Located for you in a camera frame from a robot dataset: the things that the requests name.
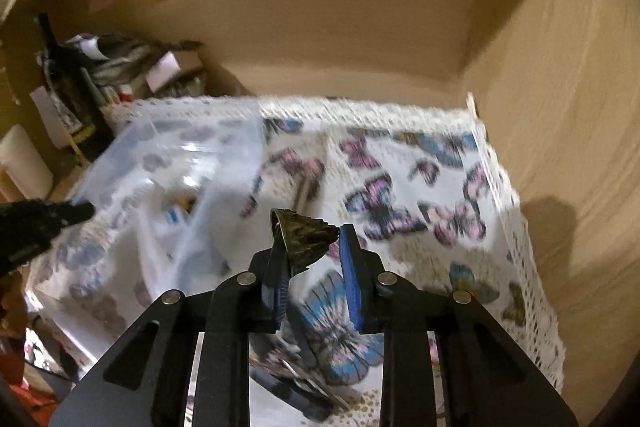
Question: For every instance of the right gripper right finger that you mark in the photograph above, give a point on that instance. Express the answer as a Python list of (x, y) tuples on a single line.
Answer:
[(488, 379)]

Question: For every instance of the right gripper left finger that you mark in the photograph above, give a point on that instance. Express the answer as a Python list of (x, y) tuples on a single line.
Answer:
[(185, 353)]

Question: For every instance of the dark wrapper piece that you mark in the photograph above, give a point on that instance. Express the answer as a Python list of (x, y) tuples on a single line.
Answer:
[(304, 240)]

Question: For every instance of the pink candle cylinder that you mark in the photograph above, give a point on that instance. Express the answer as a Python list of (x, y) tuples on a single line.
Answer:
[(24, 165)]

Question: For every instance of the dark wine bottle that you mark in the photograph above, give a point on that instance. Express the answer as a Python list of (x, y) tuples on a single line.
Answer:
[(71, 95)]

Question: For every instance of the clear plastic storage bin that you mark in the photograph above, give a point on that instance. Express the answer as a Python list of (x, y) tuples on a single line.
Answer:
[(167, 194)]

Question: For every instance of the butterfly print tablecloth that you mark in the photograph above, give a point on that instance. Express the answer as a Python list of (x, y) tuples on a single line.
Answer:
[(422, 190)]

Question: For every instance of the black pliers tool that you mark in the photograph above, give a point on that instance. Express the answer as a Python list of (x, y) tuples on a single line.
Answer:
[(292, 383)]

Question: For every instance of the stack of papers and books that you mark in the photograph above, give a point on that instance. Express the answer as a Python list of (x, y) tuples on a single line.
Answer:
[(122, 68)]

